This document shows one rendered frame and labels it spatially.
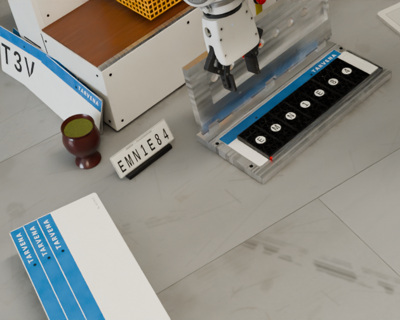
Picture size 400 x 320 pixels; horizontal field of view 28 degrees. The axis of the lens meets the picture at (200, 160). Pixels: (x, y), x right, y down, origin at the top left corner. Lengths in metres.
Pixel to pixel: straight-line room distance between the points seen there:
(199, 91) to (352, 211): 0.41
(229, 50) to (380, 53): 0.59
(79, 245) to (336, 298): 0.50
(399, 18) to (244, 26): 0.67
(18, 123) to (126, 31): 0.36
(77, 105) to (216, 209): 0.43
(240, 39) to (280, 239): 0.41
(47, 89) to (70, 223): 0.49
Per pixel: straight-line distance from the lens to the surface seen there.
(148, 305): 1.44
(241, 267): 1.58
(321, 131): 1.79
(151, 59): 1.84
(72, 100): 1.89
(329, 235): 1.62
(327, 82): 1.88
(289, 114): 1.81
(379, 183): 1.71
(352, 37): 2.06
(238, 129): 1.80
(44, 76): 1.98
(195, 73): 1.69
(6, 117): 2.01
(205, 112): 1.75
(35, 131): 1.94
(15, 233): 1.62
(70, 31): 1.88
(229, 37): 1.51
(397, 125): 1.83
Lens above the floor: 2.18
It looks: 46 degrees down
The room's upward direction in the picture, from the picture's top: 10 degrees counter-clockwise
